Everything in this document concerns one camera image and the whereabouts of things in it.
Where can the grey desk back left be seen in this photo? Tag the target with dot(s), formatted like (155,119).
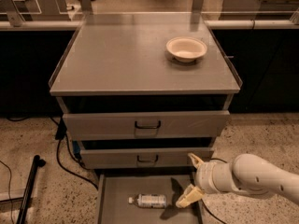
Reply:
(35,10)

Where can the middle grey drawer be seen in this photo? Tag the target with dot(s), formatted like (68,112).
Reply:
(172,152)

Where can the grey desk back right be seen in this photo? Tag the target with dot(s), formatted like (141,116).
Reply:
(233,10)

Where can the grey drawer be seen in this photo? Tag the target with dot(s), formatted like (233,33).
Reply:
(172,152)
(118,185)
(113,117)

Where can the black middle drawer handle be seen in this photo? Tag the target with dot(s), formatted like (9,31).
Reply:
(147,160)

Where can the black drawer handle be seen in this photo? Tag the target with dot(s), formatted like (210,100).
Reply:
(142,126)
(147,160)

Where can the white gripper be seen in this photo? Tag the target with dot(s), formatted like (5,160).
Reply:
(205,175)

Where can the white horizontal rail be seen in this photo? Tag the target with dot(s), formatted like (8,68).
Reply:
(214,25)

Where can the clear plastic water bottle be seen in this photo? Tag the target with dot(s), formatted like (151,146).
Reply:
(156,201)

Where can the top grey drawer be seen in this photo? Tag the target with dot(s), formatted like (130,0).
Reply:
(113,117)

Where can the grey desk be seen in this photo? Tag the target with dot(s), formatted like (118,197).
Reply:
(233,10)
(35,10)

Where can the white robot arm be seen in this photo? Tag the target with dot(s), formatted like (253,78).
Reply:
(247,175)

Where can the bottom grey drawer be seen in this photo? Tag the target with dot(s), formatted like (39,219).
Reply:
(118,185)

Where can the grey drawer cabinet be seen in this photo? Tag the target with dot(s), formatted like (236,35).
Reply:
(125,54)

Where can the black pole on floor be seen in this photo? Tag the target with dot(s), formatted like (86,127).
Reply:
(36,163)

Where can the black top drawer handle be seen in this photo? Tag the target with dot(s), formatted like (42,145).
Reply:
(142,126)

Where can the white paper bowl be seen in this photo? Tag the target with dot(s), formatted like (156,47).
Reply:
(186,49)

